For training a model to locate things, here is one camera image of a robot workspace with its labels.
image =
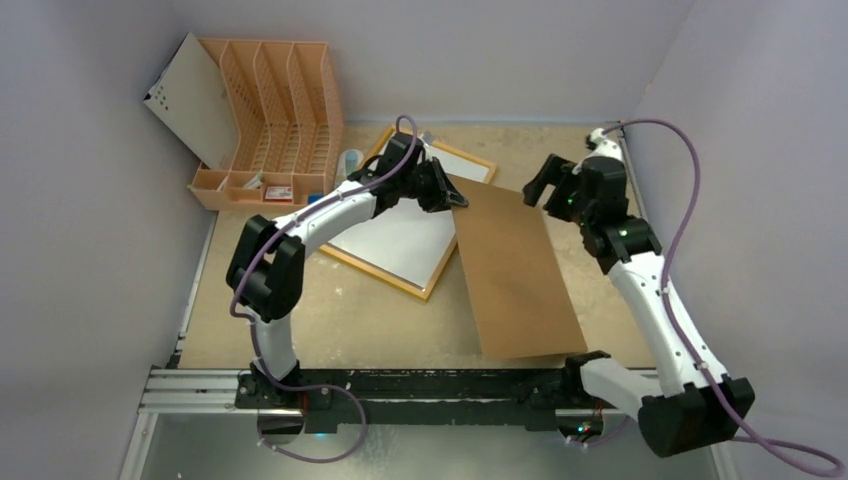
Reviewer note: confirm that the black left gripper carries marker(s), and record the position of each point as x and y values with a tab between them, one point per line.
443	193

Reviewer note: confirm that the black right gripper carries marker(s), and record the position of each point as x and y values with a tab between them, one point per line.
556	187

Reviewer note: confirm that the yellow wooden picture frame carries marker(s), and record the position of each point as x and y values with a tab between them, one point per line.
411	288

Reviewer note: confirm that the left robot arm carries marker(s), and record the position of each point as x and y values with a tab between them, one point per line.
267	269

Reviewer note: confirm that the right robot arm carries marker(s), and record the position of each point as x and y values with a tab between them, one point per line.
649	305

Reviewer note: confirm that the small blue block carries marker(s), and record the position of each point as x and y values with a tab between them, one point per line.
314	197

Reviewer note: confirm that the red white small box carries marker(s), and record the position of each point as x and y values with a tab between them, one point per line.
278	194

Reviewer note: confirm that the orange plastic desk organizer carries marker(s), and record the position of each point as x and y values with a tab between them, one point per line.
286	103

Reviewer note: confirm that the green white pen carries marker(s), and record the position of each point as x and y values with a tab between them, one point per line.
254	182

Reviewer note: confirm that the white perforated paper sheet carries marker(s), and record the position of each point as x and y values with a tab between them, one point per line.
191	99

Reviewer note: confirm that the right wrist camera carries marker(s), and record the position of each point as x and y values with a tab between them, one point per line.
600	144

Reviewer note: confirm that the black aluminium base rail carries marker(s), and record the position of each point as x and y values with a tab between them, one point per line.
320	401

